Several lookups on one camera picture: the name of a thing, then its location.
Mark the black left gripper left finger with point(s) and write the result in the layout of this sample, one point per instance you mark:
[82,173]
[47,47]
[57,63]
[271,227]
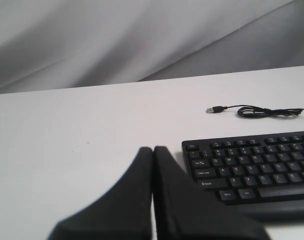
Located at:
[122,213]

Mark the black acer keyboard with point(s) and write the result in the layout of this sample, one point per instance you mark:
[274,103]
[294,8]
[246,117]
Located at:
[259,175]

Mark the grey backdrop cloth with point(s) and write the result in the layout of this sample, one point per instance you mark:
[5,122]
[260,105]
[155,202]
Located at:
[56,44]

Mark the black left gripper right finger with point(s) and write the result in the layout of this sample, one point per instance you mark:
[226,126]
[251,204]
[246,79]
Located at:
[183,211]

